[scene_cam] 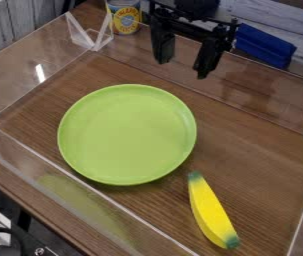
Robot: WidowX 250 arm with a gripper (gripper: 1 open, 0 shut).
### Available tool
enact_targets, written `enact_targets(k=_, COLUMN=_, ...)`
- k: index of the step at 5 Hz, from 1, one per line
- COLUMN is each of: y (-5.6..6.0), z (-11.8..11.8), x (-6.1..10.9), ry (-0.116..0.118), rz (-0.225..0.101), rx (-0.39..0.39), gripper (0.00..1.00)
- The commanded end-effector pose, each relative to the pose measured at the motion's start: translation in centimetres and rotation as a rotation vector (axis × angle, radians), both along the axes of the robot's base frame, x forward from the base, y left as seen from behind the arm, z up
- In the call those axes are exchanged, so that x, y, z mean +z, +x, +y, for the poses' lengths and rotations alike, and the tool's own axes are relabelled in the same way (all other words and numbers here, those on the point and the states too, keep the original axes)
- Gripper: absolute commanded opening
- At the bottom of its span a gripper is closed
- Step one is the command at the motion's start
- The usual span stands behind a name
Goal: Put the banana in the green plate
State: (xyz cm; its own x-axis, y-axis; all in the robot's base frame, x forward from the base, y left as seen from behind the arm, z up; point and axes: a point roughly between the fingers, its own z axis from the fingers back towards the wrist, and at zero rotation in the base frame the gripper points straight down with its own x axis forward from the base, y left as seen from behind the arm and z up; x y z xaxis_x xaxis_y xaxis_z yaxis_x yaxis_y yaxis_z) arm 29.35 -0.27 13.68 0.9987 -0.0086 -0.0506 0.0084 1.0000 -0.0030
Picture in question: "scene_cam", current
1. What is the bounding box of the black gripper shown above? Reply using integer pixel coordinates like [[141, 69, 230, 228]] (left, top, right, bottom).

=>
[[148, 0, 239, 79]]

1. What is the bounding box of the yellow toy banana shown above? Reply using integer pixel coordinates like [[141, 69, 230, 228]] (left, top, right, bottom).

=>
[[188, 172, 240, 249]]

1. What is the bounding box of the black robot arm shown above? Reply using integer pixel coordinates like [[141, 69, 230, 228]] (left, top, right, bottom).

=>
[[148, 0, 239, 79]]

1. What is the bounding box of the green round plate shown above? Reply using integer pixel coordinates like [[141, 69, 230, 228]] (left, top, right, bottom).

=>
[[57, 84, 196, 186]]

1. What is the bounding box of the blue block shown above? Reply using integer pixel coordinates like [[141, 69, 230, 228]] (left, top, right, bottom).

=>
[[235, 23, 296, 68]]

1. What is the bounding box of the yellow labelled tin can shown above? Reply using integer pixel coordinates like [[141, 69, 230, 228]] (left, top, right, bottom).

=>
[[105, 0, 141, 35]]

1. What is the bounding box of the clear acrylic enclosure wall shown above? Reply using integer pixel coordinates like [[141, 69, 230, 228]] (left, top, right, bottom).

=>
[[0, 8, 303, 256]]

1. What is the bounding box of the clear acrylic corner bracket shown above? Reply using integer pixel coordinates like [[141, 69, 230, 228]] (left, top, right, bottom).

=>
[[65, 12, 113, 52]]

